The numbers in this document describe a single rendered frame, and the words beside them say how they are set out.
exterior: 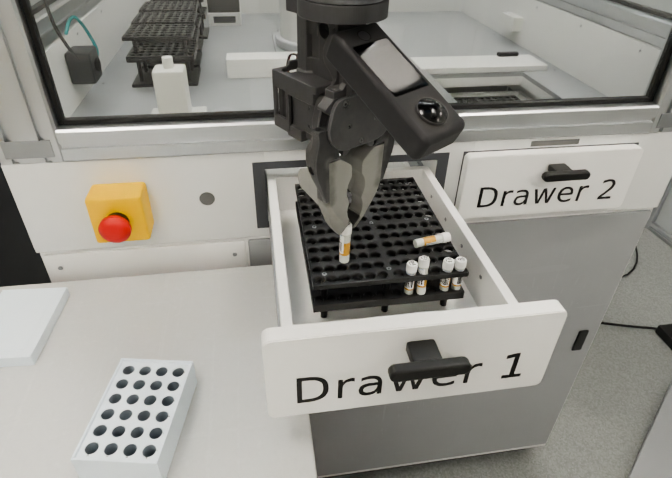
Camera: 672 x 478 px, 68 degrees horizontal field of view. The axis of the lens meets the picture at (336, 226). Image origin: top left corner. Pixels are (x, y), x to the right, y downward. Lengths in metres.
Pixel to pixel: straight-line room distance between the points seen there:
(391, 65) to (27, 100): 0.49
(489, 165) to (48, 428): 0.66
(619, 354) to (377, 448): 0.96
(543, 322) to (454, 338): 0.09
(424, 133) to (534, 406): 1.05
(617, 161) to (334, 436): 0.80
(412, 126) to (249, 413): 0.39
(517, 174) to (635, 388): 1.15
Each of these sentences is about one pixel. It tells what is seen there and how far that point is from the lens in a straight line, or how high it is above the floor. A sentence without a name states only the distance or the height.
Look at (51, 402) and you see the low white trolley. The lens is 0.68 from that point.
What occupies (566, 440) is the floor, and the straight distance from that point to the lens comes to 1.63.
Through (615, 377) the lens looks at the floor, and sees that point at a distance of 1.85.
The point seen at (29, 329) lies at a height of 0.78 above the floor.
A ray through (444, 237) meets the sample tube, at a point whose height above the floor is 0.91.
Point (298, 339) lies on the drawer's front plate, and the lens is 0.45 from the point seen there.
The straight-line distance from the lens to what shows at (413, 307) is 0.61.
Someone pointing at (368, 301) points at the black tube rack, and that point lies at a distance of 0.56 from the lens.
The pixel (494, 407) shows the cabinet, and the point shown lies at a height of 0.27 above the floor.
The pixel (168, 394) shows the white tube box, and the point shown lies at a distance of 0.60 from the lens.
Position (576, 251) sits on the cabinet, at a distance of 1.00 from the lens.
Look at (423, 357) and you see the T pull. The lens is 0.46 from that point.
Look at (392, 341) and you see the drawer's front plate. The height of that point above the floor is 0.91.
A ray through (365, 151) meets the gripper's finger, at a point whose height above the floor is 1.06.
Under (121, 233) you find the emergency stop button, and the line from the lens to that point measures 0.71.
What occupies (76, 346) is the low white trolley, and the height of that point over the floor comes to 0.76.
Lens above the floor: 1.26
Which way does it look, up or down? 35 degrees down
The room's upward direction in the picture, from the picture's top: 2 degrees clockwise
